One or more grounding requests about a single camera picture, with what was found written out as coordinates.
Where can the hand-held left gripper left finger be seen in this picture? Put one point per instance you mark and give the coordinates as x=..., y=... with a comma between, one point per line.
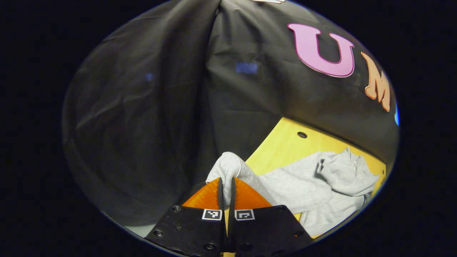
x=185, y=228

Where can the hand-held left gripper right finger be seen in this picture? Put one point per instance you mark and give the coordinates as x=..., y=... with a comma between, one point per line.
x=271, y=228

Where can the grey hooded sweatshirt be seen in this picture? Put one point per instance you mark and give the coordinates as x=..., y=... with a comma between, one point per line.
x=303, y=182

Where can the black backdrop cloth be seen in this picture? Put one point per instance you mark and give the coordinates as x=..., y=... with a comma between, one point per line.
x=142, y=125

